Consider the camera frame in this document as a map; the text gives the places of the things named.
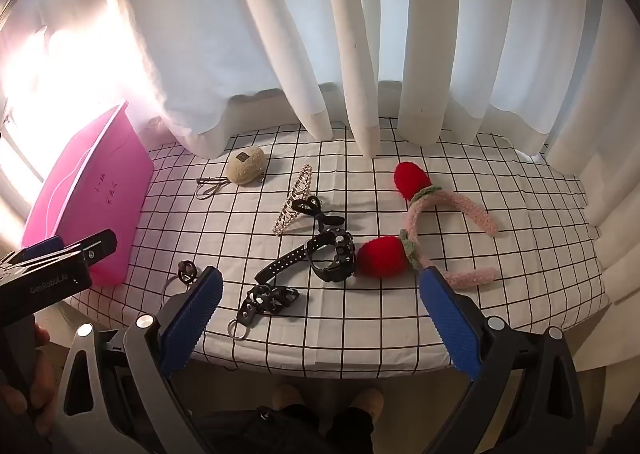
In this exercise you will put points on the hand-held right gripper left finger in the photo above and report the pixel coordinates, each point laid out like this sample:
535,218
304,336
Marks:
195,314

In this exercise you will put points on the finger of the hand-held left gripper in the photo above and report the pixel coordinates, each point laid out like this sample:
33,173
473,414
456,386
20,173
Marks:
95,246
45,245

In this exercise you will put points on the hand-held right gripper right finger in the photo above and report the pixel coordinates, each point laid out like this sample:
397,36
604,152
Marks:
445,319

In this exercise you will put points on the pink plastic bin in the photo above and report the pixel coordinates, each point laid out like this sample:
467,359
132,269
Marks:
90,194

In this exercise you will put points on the pink strawberry plush headband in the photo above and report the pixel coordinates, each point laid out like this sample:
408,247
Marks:
380,259

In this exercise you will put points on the black wrist watch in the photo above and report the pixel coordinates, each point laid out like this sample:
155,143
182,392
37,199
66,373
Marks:
335,264

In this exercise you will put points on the person's left hand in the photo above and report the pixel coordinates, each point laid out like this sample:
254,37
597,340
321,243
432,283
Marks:
39,379

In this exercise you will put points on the person's left beige shoe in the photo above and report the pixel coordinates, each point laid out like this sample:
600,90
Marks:
287,396

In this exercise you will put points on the pearl hair claw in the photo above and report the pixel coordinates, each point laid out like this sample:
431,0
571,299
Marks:
286,215

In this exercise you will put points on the person's dark pants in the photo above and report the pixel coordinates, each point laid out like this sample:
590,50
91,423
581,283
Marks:
280,434

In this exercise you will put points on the beige plush pouch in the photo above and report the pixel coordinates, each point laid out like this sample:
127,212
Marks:
245,166

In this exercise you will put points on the white curtain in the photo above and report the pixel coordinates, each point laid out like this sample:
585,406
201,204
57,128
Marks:
300,33

